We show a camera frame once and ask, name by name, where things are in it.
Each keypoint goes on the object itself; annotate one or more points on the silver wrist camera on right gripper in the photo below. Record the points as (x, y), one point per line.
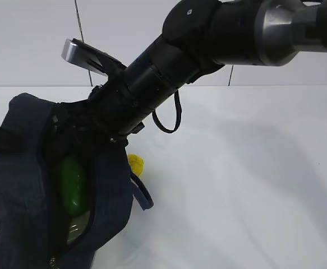
(87, 57)

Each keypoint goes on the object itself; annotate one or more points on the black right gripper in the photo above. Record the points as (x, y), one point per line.
(119, 105)

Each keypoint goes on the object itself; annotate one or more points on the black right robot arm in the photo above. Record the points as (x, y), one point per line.
(198, 38)

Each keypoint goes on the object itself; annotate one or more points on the yellow lemon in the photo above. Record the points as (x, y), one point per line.
(136, 163)

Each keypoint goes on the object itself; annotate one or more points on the green cucumber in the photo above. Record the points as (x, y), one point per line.
(72, 186)

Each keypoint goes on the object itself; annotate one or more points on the dark navy zippered lunch bag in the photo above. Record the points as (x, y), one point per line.
(33, 222)

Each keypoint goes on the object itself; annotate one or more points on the glass container with green lid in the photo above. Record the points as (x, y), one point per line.
(77, 226)

